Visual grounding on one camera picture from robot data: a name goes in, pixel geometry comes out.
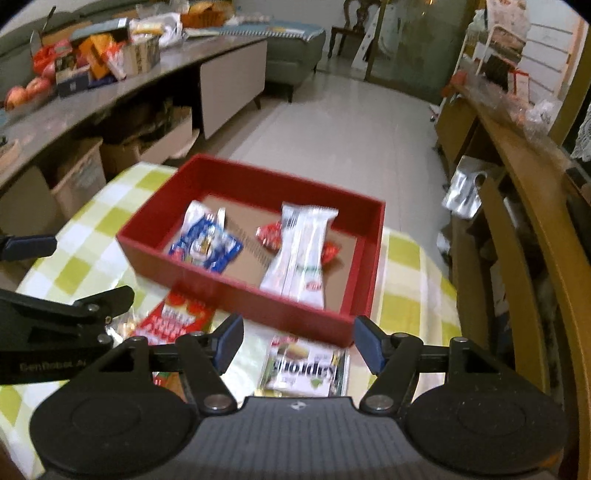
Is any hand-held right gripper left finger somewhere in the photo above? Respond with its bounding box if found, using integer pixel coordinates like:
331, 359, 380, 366
69, 314, 245, 415

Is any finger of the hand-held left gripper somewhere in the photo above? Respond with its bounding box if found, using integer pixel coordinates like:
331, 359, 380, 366
0, 285, 136, 347
0, 234, 57, 262

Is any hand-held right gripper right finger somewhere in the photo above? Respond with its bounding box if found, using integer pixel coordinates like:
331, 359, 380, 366
353, 316, 532, 415

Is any red green snack packet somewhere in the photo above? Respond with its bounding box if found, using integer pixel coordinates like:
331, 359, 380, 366
133, 290, 216, 344

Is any black white snack packet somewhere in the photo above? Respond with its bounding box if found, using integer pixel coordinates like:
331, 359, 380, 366
259, 335, 349, 398

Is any blue white snack packet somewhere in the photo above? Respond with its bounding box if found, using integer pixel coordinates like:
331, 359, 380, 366
167, 200, 245, 274

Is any white grey snack packet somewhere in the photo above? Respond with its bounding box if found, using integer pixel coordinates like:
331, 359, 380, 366
259, 202, 339, 310

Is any red cardboard box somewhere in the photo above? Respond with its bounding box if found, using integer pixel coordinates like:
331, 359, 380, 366
115, 154, 387, 349

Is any beige plastic bin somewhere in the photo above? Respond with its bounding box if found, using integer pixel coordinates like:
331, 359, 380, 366
50, 136, 106, 221

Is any brown cardboard box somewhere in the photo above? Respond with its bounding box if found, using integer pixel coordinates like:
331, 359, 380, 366
99, 104, 199, 178

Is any pile of red apples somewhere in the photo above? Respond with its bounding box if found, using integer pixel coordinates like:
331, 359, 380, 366
4, 76, 54, 110

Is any dark blue box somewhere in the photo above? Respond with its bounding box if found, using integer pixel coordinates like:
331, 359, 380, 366
54, 51, 92, 99

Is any silver foil bag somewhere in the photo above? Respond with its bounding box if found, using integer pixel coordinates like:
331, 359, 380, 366
441, 156, 491, 221

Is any red bag of apples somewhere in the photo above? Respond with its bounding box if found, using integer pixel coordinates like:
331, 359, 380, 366
31, 39, 75, 79

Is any orange box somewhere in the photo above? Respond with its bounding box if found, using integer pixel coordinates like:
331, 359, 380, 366
78, 34, 118, 79

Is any red white packet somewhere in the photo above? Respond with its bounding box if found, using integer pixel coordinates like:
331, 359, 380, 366
102, 44, 127, 81

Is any beige printed box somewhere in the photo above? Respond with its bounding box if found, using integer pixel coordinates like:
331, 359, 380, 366
122, 34, 161, 77

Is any black box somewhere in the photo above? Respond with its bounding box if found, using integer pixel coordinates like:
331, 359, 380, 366
41, 17, 131, 47

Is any wooden shelf unit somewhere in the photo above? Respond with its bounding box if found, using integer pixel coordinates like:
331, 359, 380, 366
434, 78, 591, 462

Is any white plastic bag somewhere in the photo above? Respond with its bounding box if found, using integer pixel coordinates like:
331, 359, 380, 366
129, 11, 185, 47

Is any grey long sideboard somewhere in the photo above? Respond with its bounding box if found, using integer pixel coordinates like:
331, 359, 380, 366
0, 34, 269, 236

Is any wicker basket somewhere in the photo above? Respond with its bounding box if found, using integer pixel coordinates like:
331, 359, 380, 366
180, 0, 232, 27

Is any clear plastic bag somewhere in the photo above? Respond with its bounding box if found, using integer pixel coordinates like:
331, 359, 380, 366
489, 95, 561, 144

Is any white lace curtain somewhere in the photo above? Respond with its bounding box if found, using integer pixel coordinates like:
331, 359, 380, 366
570, 106, 591, 162

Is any gift box with red ribbon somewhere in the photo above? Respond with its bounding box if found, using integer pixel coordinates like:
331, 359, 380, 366
482, 53, 529, 100

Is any glass door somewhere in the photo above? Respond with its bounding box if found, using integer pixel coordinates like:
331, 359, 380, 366
367, 0, 476, 104

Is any white board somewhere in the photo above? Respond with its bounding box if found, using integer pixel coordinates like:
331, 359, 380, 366
351, 4, 393, 72

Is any striped cloth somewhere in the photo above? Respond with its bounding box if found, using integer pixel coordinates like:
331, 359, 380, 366
185, 23, 324, 44

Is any dark wooden chair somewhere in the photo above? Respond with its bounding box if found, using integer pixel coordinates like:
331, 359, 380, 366
328, 0, 379, 58

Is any white slatted panel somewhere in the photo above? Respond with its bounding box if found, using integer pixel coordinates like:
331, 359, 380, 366
524, 18, 578, 104

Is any food picture poster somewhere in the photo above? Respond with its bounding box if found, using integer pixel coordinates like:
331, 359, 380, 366
485, 0, 532, 51

